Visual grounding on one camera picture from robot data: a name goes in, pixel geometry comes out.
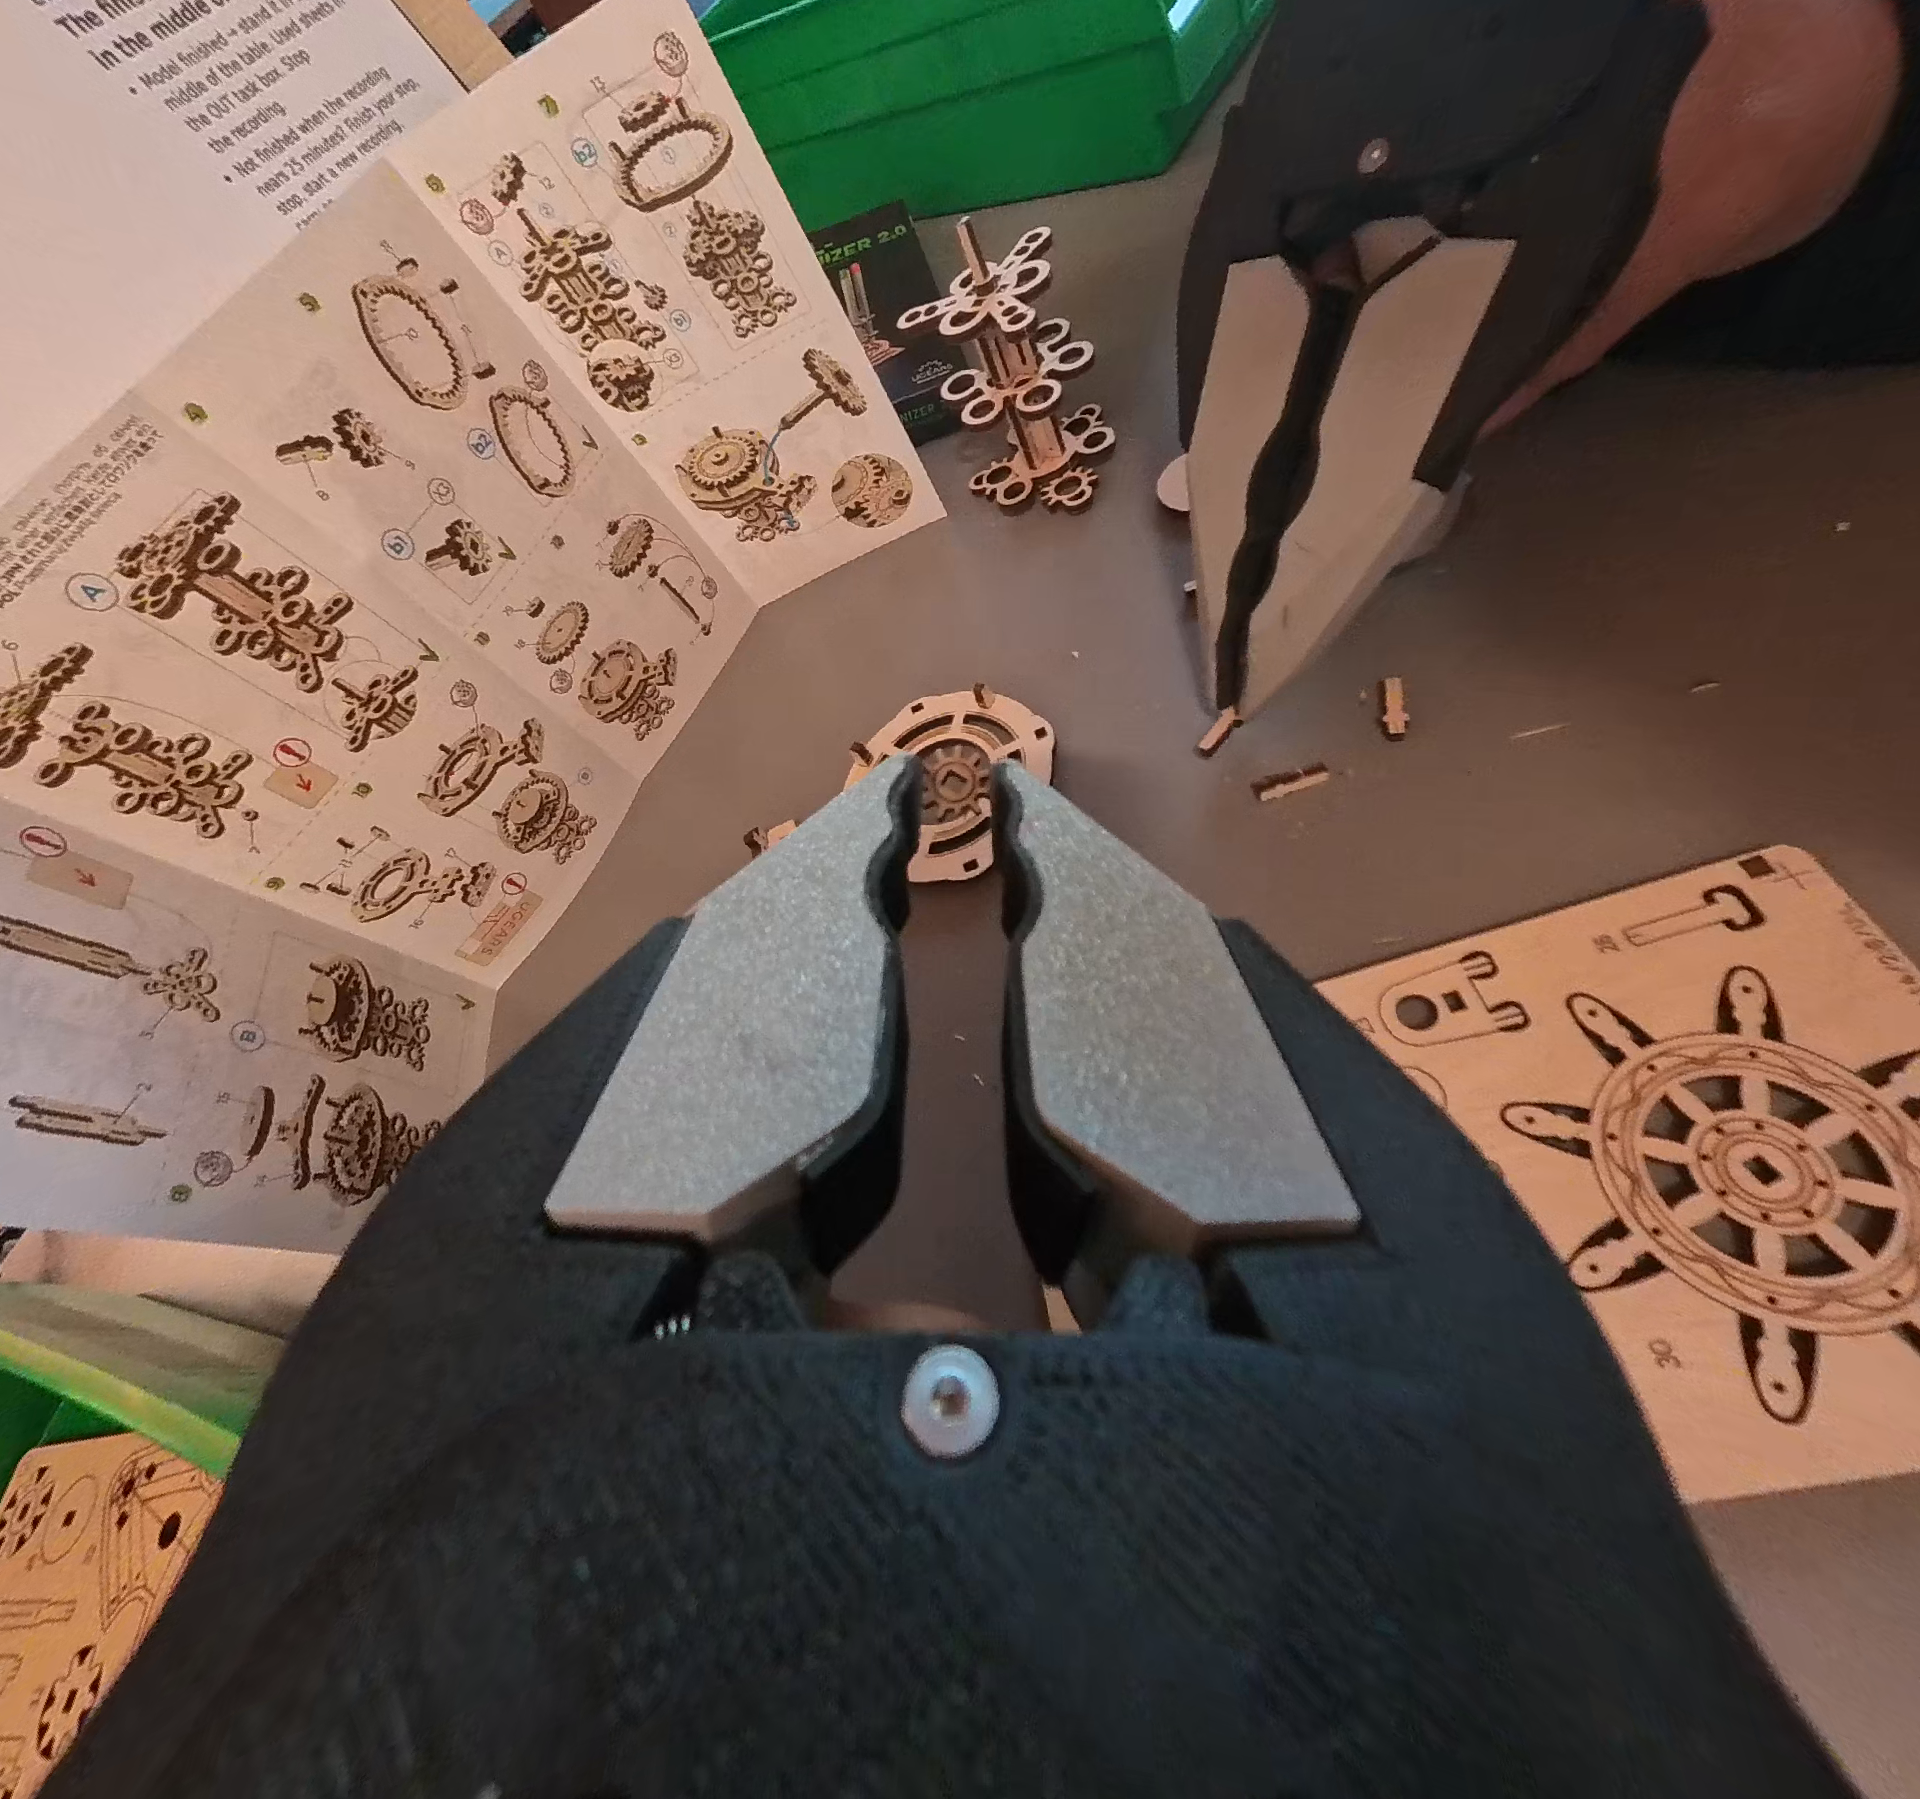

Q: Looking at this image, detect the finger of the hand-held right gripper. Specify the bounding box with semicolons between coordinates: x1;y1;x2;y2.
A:
1189;251;1355;714
1233;227;1521;721

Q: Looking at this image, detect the person's right forearm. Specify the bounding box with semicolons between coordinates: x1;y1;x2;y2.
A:
1612;0;1920;370

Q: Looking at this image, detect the wooden sheet with cutout parts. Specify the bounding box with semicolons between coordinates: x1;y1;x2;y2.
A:
0;1430;230;1799

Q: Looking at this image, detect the small dark cardboard box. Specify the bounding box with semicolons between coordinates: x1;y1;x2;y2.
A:
806;198;996;446

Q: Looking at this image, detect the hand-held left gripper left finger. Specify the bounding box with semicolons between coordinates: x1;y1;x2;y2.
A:
542;752;920;1276

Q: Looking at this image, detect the wooden looped tower model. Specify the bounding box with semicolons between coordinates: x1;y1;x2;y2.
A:
893;219;1120;515

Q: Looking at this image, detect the person's right hand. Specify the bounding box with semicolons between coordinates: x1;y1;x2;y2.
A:
1475;0;1892;449

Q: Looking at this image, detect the folded assembly instruction sheet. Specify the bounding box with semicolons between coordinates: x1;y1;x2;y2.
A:
0;0;952;1255

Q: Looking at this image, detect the wooden sheet with wheel cutouts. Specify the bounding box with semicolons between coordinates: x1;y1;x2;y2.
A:
1316;845;1920;1503

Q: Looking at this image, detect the white printed task sheet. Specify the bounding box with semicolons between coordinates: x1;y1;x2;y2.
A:
0;0;476;499

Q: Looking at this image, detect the green plastic bin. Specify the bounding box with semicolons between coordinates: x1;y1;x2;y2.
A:
700;0;1352;227
0;1315;267;1530

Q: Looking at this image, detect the round wooden gear assembly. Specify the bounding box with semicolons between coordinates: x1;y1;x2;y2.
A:
844;686;1061;889

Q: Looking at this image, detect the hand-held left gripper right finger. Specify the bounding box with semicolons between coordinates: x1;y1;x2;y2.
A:
993;760;1367;1284

